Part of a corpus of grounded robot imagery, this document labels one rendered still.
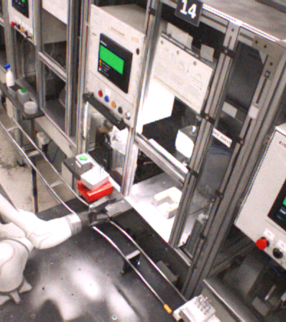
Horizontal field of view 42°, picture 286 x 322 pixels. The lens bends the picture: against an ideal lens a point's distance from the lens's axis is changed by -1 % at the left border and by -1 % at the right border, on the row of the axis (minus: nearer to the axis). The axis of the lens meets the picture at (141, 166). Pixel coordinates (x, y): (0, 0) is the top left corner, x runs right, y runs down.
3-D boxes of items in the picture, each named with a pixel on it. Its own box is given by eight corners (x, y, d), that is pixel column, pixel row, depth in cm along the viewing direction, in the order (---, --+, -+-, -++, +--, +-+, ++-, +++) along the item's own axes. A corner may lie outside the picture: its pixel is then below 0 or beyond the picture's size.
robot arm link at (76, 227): (72, 226, 156) (84, 221, 159) (61, 213, 161) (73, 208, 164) (71, 240, 161) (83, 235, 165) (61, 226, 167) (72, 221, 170)
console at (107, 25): (82, 90, 204) (85, 4, 175) (123, 80, 220) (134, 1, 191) (126, 129, 181) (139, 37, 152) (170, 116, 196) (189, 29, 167)
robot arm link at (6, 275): (-17, 287, 175) (-24, 260, 161) (0, 257, 189) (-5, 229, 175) (16, 295, 174) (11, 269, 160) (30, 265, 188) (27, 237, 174)
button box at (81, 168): (74, 171, 221) (75, 155, 214) (85, 167, 225) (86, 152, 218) (81, 179, 217) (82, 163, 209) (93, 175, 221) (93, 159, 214)
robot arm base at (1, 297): (1, 313, 172) (-1, 307, 168) (-17, 279, 184) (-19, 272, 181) (36, 295, 182) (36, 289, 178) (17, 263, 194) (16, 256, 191)
